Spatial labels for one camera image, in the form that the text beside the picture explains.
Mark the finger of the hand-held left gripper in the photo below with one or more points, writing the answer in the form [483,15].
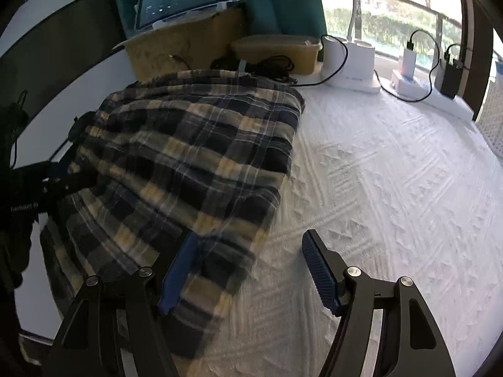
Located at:
[59,171]
[82,125]

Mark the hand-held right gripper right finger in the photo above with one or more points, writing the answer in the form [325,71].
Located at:
[320,271]

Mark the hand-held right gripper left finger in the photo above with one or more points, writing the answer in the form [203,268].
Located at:
[179,279]

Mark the blue yellow plaid shirt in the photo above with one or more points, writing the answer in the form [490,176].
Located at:
[188,145]

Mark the cardboard box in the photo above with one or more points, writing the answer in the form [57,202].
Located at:
[177,43]

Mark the yellow lidded container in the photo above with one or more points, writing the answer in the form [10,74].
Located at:
[275,53]

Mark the white desk lamp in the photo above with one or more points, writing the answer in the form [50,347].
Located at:
[353,66]

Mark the white power strip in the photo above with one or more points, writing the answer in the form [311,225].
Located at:
[444,104]

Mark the white charger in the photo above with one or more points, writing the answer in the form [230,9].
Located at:
[408,63]

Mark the white perforated basket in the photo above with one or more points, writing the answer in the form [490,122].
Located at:
[493,118]

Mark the black charger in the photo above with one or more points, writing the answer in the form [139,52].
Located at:
[450,78]

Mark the dark window frame post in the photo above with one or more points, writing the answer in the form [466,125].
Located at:
[477,66]

